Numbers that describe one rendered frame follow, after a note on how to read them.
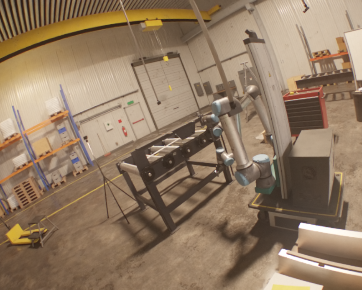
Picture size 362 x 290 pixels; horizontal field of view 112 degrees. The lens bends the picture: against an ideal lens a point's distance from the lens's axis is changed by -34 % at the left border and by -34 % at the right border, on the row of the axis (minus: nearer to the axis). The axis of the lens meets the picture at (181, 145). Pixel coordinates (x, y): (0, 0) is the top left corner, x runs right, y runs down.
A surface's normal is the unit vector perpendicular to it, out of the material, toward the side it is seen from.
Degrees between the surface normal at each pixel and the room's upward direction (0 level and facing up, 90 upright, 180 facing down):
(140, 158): 90
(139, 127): 90
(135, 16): 90
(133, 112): 90
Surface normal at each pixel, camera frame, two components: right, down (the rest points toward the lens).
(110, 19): 0.58, 0.00
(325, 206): -0.70, 0.43
